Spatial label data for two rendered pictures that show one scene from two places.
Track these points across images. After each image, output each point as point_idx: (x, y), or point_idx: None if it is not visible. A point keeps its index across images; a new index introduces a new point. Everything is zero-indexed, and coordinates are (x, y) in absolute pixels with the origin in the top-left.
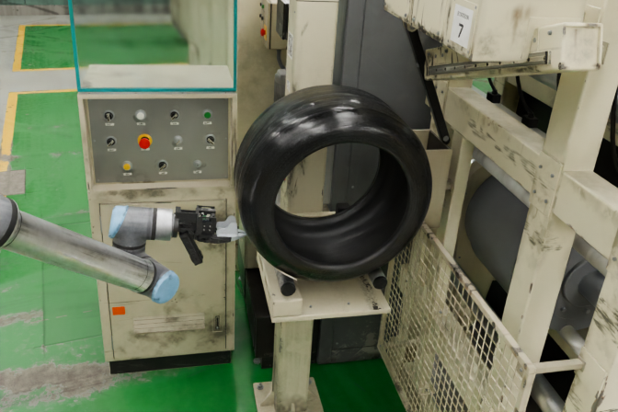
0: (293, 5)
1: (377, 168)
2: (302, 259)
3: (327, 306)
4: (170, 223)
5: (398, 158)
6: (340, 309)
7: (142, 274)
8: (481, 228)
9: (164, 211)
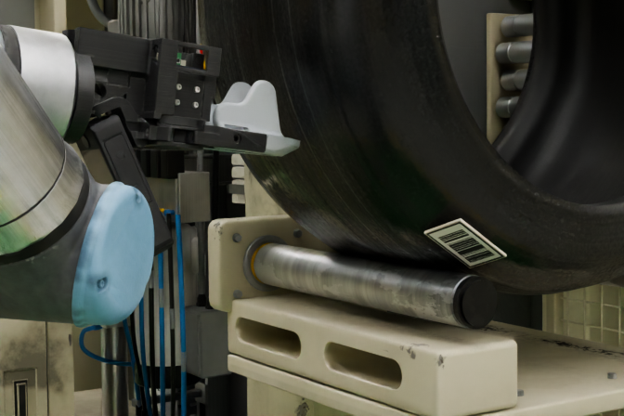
0: None
1: (533, 38)
2: (515, 173)
3: (565, 388)
4: (71, 58)
5: None
6: (607, 386)
7: (51, 137)
8: None
9: (32, 29)
